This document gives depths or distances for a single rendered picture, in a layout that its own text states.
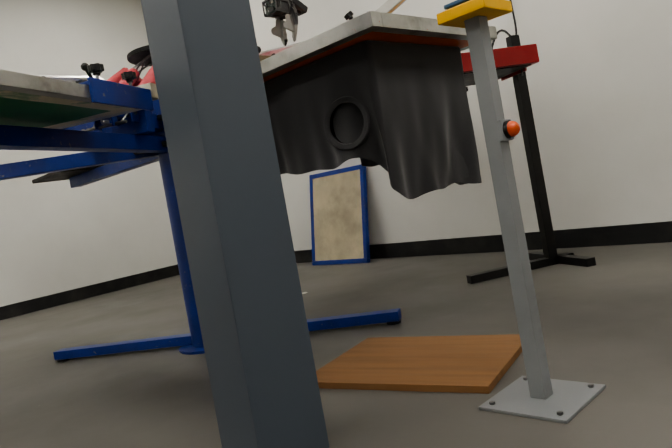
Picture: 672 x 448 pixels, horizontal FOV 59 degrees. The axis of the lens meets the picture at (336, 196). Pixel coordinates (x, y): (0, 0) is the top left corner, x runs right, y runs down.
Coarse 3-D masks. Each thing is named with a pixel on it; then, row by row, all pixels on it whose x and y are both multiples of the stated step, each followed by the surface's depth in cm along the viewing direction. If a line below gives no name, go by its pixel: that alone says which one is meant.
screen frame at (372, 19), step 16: (368, 16) 143; (384, 16) 146; (400, 16) 150; (416, 16) 155; (336, 32) 151; (352, 32) 147; (368, 32) 148; (384, 32) 151; (400, 32) 154; (416, 32) 157; (432, 32) 160; (448, 32) 165; (464, 32) 171; (496, 32) 183; (288, 48) 165; (304, 48) 160; (320, 48) 156; (464, 48) 190; (272, 64) 170; (288, 64) 168
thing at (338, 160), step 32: (320, 64) 166; (352, 64) 158; (288, 96) 178; (320, 96) 169; (352, 96) 160; (288, 128) 180; (320, 128) 171; (352, 128) 162; (288, 160) 183; (320, 160) 174; (384, 160) 159
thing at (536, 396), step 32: (480, 0) 134; (480, 32) 140; (480, 64) 141; (480, 96) 142; (512, 192) 141; (512, 224) 140; (512, 256) 142; (512, 288) 143; (544, 352) 143; (512, 384) 154; (544, 384) 141; (576, 384) 146; (544, 416) 132
